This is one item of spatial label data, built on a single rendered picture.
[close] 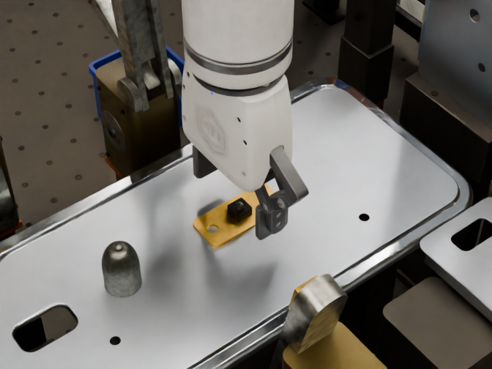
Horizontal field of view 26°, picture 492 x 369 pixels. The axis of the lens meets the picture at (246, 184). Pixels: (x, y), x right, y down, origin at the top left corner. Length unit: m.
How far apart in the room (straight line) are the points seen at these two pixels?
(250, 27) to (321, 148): 0.29
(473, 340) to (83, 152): 0.71
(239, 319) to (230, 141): 0.15
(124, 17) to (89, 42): 0.69
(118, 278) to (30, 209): 0.52
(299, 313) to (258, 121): 0.15
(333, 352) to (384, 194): 0.22
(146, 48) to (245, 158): 0.19
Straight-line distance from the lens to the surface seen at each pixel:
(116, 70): 1.04
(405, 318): 0.93
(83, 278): 0.94
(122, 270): 0.89
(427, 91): 1.11
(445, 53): 1.08
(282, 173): 0.85
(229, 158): 0.87
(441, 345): 0.92
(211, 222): 0.96
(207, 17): 0.77
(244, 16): 0.76
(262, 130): 0.83
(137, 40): 0.98
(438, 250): 0.96
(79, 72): 1.59
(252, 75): 0.80
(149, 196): 0.99
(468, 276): 0.95
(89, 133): 1.49
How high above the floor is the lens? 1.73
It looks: 47 degrees down
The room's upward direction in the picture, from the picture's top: straight up
